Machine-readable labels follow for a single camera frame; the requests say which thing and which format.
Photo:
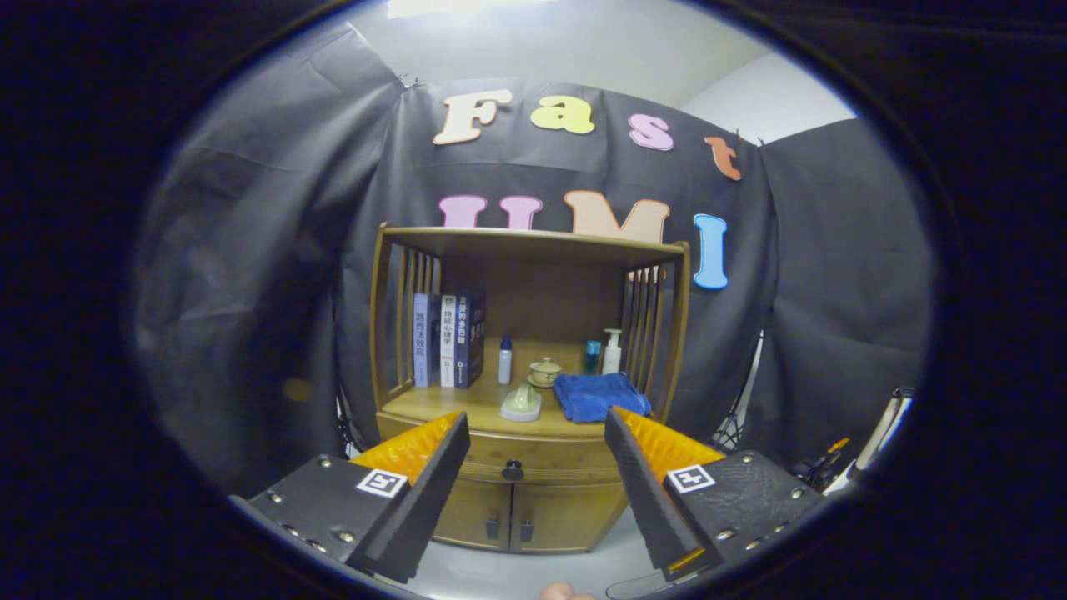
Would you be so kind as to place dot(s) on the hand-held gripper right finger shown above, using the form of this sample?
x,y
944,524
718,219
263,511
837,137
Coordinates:
x,y
642,492

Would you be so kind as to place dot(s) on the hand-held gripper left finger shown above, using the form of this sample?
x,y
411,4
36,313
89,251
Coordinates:
x,y
433,492

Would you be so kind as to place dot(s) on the wooden drawer with black knob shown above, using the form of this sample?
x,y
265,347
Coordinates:
x,y
542,454

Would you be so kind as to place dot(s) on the pale green ceramic dish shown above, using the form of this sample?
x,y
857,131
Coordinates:
x,y
521,404

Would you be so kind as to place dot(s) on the wooden cabinet door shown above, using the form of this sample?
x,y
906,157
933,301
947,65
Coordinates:
x,y
475,517
567,517

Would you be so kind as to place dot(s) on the wooden countertop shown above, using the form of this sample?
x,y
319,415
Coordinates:
x,y
483,404

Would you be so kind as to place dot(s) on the wooden cabinet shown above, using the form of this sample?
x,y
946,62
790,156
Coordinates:
x,y
542,292

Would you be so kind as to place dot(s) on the folded blue towel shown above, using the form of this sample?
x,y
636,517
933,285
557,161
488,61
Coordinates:
x,y
596,396

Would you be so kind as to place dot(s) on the black tripod stand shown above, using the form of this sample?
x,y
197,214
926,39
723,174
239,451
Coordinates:
x,y
733,432

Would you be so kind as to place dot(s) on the white pump bottle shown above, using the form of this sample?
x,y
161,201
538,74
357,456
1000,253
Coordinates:
x,y
612,357

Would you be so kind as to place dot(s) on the teal bottle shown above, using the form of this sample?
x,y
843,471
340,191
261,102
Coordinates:
x,y
592,358

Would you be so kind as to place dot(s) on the white bottle with blue cap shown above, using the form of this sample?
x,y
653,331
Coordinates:
x,y
505,365

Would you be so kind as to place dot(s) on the light blue book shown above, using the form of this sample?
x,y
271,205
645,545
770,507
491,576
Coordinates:
x,y
423,342

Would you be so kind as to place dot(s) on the white book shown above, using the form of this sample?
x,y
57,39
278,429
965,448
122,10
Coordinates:
x,y
448,342

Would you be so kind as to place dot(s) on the beige lidded teacup with saucer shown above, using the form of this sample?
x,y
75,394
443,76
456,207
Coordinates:
x,y
545,373

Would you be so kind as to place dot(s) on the dark blue book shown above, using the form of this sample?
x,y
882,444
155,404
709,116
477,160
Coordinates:
x,y
468,337

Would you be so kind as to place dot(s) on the black equipment with orange clip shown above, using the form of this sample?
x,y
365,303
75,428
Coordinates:
x,y
821,475

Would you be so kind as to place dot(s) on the black backdrop cloth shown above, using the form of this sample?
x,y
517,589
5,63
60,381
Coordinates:
x,y
250,250

